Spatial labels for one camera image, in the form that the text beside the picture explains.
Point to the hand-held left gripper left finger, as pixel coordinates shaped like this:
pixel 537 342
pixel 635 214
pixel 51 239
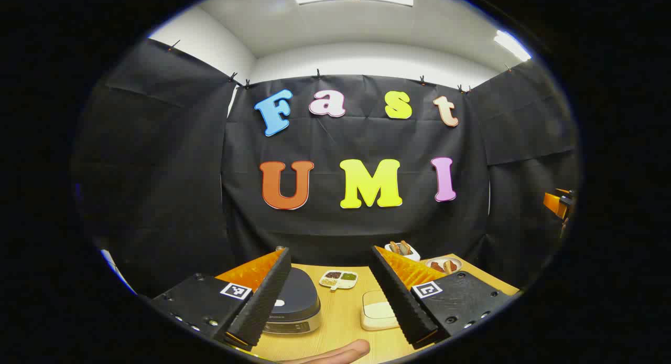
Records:
pixel 262 301

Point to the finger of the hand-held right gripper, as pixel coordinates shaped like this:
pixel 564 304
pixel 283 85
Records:
pixel 553 204

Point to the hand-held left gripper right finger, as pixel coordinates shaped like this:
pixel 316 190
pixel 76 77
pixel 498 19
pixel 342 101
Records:
pixel 398 301

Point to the black silver rice cooker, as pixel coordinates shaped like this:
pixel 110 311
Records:
pixel 296 298

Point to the white toaster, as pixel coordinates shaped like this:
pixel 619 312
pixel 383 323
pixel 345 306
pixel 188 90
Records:
pixel 411 255

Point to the brown meat piece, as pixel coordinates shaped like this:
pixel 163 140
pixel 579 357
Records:
pixel 450 266
pixel 437 267

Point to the toasted bread slice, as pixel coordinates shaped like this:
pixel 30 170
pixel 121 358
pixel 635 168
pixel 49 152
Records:
pixel 405 247
pixel 394 247

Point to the white round plate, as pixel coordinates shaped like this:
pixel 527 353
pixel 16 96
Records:
pixel 443 260

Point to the white divided seasoning tray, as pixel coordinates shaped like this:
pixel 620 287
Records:
pixel 339 279

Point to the black backdrop cloth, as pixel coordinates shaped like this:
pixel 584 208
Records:
pixel 173 185

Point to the small ceiling light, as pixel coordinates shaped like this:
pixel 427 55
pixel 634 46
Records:
pixel 511 44

